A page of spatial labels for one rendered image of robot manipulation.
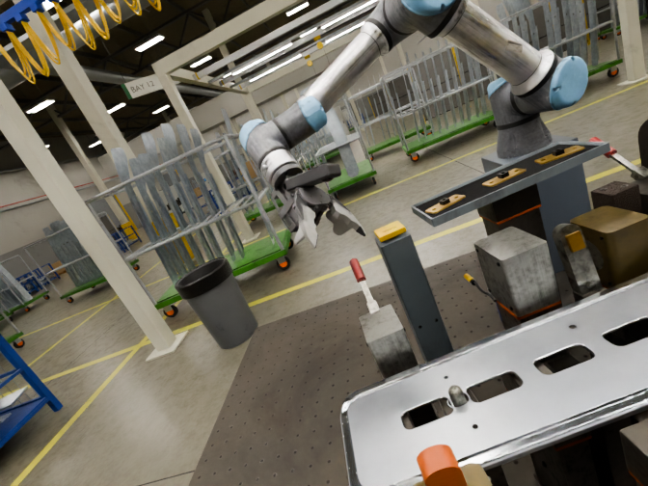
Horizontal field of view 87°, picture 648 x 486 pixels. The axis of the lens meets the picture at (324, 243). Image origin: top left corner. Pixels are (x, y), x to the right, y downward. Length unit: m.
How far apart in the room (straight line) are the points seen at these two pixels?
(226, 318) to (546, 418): 2.84
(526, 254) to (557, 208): 0.62
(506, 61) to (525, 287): 0.57
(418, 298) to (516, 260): 0.26
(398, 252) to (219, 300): 2.48
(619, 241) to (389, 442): 0.49
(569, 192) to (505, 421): 0.85
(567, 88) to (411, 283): 0.61
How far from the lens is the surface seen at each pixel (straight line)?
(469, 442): 0.53
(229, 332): 3.23
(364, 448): 0.56
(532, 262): 0.65
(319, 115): 0.80
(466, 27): 0.97
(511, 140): 1.21
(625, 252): 0.75
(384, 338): 0.62
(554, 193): 1.23
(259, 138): 0.78
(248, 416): 1.26
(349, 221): 0.70
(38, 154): 4.00
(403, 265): 0.77
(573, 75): 1.10
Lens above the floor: 1.42
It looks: 17 degrees down
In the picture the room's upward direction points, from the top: 25 degrees counter-clockwise
